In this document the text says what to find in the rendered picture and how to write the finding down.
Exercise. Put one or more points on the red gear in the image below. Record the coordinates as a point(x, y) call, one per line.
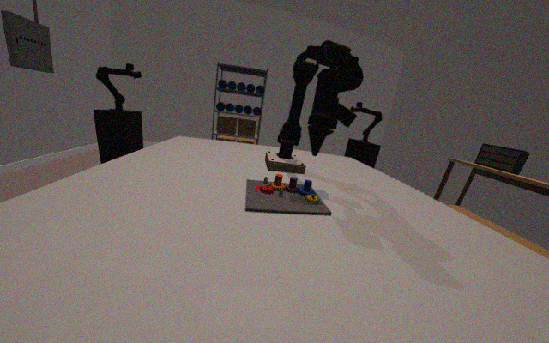
point(267, 190)

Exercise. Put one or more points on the yellow gear with black stripe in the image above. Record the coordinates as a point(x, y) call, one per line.
point(312, 200)

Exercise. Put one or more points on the orange gear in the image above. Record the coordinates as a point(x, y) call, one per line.
point(277, 184)

